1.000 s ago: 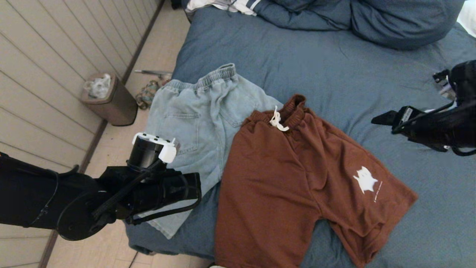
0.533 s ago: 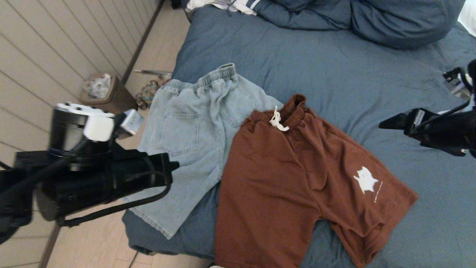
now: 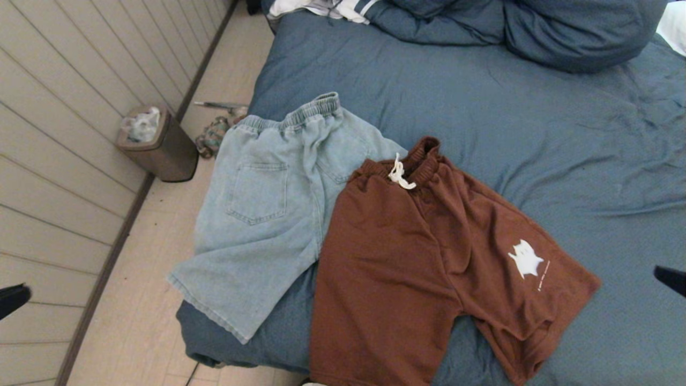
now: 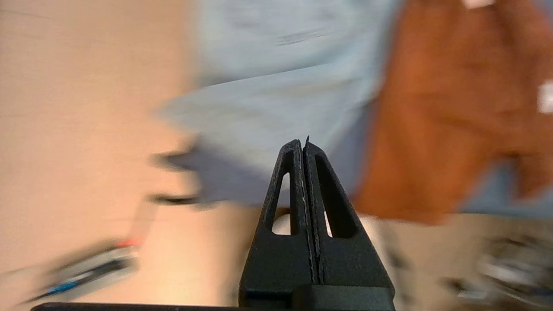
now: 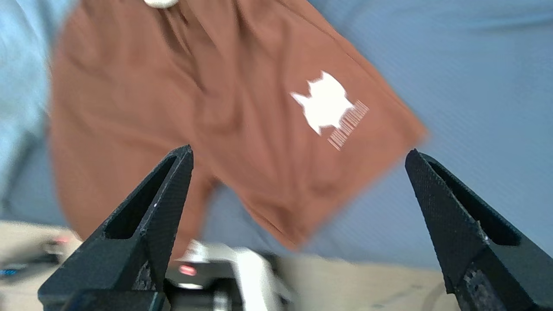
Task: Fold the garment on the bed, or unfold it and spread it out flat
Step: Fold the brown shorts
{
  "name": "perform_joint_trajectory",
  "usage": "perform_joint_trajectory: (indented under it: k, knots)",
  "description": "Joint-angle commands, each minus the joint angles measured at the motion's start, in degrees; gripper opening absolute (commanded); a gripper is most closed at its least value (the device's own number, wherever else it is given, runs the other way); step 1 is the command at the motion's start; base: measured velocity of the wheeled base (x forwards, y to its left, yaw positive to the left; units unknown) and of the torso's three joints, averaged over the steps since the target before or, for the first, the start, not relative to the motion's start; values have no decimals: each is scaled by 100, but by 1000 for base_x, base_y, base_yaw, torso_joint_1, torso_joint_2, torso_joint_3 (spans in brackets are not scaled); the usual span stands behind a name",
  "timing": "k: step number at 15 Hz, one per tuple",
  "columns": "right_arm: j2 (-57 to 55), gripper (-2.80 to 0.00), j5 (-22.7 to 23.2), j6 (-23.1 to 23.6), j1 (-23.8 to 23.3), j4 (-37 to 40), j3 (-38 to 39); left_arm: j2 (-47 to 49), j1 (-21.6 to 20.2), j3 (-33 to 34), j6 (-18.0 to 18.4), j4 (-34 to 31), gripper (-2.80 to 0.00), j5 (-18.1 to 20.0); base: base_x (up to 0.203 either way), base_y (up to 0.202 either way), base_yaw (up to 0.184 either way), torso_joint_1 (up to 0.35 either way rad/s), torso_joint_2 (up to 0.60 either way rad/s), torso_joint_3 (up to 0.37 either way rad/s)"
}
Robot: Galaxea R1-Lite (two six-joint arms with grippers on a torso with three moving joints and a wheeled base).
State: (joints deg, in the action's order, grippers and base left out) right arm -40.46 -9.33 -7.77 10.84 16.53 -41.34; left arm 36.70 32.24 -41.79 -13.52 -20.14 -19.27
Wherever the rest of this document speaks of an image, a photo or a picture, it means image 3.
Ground blue pillow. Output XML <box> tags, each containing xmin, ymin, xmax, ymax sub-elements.
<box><xmin>504</xmin><ymin>0</ymin><xmax>669</xmax><ymax>74</ymax></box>

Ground blue bed cover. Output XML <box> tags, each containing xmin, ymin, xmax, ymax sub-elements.
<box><xmin>176</xmin><ymin>8</ymin><xmax>686</xmax><ymax>386</ymax></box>

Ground white striped garment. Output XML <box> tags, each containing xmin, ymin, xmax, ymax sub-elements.
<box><xmin>267</xmin><ymin>0</ymin><xmax>382</xmax><ymax>25</ymax></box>

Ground multicoloured cloth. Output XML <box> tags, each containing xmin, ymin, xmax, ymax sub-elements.
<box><xmin>194</xmin><ymin>115</ymin><xmax>246</xmax><ymax>160</ymax></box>

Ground clear plastic bin liner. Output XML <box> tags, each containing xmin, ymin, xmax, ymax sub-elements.
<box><xmin>119</xmin><ymin>106</ymin><xmax>161</xmax><ymax>143</ymax></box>

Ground light blue denim shorts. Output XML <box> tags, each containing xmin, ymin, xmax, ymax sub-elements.
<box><xmin>167</xmin><ymin>91</ymin><xmax>408</xmax><ymax>345</ymax></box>

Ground brown metal trash bin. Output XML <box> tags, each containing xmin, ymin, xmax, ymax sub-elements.
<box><xmin>116</xmin><ymin>106</ymin><xmax>199</xmax><ymax>183</ymax></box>

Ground rust brown shorts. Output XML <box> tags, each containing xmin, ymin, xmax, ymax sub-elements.
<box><xmin>310</xmin><ymin>136</ymin><xmax>602</xmax><ymax>386</ymax></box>

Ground crumpled blue blanket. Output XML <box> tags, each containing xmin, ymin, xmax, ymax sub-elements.
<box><xmin>370</xmin><ymin>0</ymin><xmax>507</xmax><ymax>46</ymax></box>

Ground silver metal object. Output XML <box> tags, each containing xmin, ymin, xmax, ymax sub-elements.
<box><xmin>193</xmin><ymin>101</ymin><xmax>249</xmax><ymax>115</ymax></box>

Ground white pillow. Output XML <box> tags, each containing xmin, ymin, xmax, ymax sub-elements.
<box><xmin>657</xmin><ymin>0</ymin><xmax>686</xmax><ymax>57</ymax></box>

